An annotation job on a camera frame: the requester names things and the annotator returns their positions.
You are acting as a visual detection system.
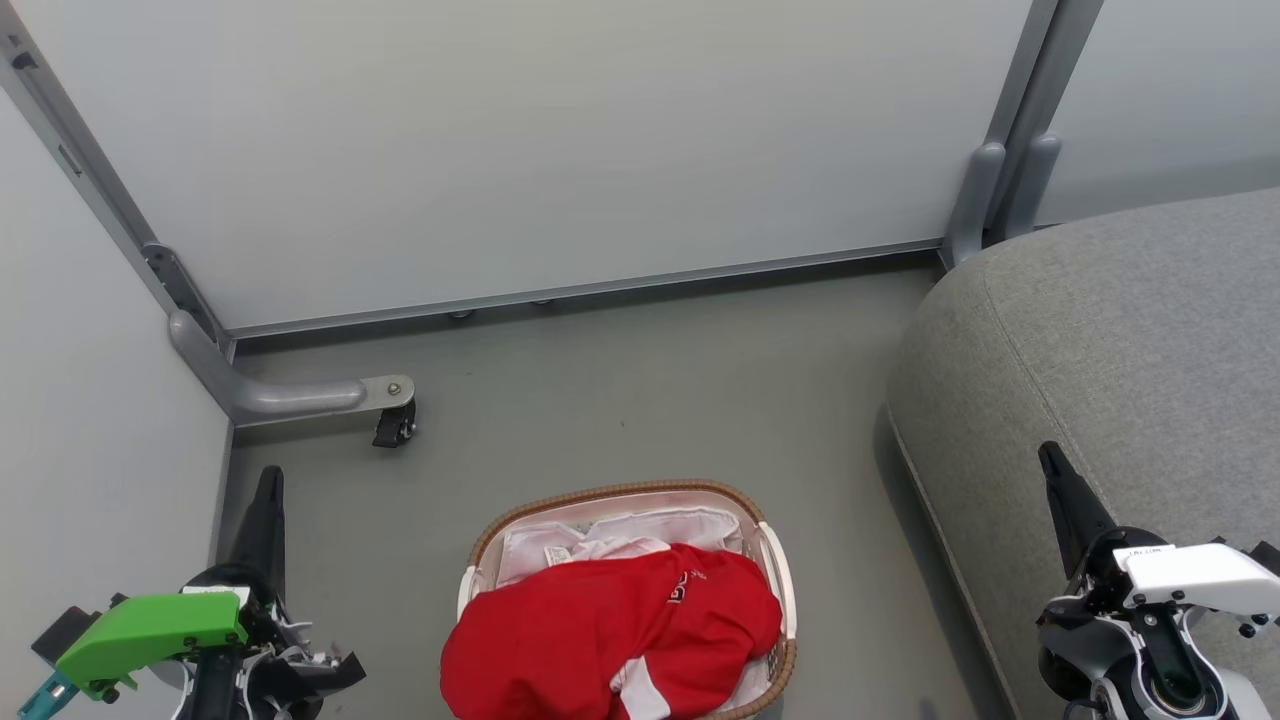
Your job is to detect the red garment thin white stripes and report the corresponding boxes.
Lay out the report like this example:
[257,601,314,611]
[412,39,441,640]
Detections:
[468,543,784,686]

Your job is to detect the grey double partition post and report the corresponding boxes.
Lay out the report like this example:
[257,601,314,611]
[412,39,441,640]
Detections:
[940,0,1107,269]

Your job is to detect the grey partition bottom rail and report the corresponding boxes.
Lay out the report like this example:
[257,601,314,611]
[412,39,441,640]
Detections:
[225,238,946,341]

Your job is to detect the wicker rimmed white laundry basket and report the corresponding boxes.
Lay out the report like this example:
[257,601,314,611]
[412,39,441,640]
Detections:
[457,480,798,720]

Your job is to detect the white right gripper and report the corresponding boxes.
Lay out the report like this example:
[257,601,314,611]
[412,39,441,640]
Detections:
[1038,441,1280,616]

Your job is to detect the grey partition post with foot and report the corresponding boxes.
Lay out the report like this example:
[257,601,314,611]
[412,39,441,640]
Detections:
[0,0,417,429]

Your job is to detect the grey fabric sofa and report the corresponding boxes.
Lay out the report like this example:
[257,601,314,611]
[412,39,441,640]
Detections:
[885,188,1280,720]

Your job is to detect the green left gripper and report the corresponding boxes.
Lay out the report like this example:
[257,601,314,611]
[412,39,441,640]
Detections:
[55,465,291,701]

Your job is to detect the teal left cable connector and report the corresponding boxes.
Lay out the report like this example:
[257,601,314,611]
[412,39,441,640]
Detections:
[17,668,79,720]

